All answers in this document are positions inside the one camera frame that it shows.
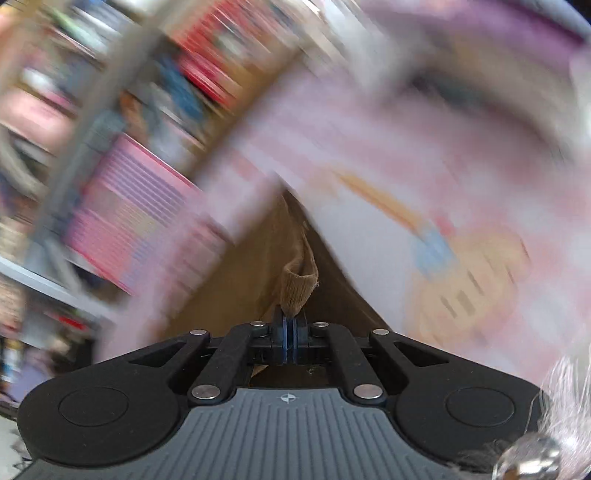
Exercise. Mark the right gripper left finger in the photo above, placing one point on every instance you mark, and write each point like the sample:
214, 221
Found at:
237, 354

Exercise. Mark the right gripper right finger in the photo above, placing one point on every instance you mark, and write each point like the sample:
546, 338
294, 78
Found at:
333, 347

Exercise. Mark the brown corduroy pants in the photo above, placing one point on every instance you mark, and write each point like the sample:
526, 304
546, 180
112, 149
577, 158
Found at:
279, 260

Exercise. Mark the pink keyboard learning tablet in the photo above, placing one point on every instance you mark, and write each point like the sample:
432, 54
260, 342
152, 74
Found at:
131, 204

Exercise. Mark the pink checkered table mat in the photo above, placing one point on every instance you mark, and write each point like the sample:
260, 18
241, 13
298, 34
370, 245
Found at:
461, 227

